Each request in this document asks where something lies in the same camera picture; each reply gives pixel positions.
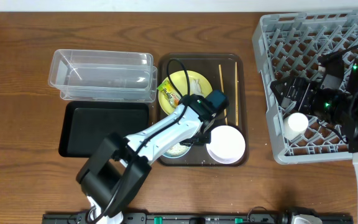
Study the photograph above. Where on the black waste tray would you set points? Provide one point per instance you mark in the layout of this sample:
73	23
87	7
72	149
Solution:
87	123

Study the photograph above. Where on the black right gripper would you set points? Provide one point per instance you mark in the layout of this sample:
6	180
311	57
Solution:
295	93

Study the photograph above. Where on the white napkin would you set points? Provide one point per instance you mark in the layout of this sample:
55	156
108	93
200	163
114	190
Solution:
195	87

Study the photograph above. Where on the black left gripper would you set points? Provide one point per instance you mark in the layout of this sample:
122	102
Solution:
196	139

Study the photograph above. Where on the white bowl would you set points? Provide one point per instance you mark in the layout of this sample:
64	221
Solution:
227	145

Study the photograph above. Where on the dark brown serving tray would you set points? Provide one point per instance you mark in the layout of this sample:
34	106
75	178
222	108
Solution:
207	65

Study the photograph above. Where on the light blue bowl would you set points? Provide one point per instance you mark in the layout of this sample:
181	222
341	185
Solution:
176	151

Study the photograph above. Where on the clear plastic bin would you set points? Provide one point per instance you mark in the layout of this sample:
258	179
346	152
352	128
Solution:
101	75

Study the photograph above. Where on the green snack wrapper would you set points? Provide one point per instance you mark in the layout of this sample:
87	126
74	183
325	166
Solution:
169	93

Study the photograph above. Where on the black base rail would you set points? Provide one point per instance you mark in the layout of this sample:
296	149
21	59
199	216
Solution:
141	218

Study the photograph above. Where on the grey dishwasher rack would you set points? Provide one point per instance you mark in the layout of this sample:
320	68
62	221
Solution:
290	44

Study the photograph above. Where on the left wooden chopstick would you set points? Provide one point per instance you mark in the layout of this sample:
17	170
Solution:
222	89

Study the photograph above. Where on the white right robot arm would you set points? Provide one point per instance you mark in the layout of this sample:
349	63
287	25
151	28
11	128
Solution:
324	99

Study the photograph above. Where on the yellow plate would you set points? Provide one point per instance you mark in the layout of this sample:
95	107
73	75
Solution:
179	80

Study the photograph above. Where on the rice food waste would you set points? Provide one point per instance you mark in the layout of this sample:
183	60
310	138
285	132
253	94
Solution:
176	150

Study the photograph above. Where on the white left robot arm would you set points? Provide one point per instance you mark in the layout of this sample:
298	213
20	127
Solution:
115	172

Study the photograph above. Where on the white paper cup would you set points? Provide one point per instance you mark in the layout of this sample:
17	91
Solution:
294	125

